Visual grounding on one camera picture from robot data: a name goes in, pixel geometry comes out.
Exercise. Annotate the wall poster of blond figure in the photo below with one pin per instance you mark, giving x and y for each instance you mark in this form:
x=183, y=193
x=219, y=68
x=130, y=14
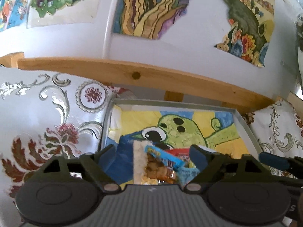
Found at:
x=61, y=2

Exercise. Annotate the torn yellow wavy wall poster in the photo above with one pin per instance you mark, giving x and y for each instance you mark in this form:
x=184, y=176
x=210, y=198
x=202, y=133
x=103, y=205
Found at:
x=151, y=11

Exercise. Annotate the grey shallow tray box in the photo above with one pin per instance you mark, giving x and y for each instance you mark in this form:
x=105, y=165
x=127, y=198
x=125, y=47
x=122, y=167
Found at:
x=246, y=127

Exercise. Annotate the rice cracker bar packet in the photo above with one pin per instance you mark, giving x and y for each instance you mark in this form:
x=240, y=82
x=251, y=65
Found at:
x=139, y=163

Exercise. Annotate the light blue snack packet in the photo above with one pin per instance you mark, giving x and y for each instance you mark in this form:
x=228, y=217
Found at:
x=187, y=173

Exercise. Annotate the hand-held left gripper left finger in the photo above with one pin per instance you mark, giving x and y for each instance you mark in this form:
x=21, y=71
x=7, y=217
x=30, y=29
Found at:
x=94, y=170

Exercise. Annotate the wall poster of orange-haired figure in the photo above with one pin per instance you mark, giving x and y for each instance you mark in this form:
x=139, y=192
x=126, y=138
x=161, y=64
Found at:
x=11, y=7

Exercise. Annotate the floral satin blanket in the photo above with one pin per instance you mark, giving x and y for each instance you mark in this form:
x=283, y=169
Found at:
x=35, y=113

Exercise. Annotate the blue orange nut snack packet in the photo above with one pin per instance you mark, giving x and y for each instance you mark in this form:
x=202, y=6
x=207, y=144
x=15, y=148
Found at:
x=161, y=167

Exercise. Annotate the white wall pipe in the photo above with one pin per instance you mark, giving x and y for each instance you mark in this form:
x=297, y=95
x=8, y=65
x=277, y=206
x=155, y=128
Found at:
x=110, y=28

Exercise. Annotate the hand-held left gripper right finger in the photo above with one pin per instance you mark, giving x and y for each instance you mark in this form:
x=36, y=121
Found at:
x=201, y=157

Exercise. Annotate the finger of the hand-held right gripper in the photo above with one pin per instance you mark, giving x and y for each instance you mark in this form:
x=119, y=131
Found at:
x=274, y=160

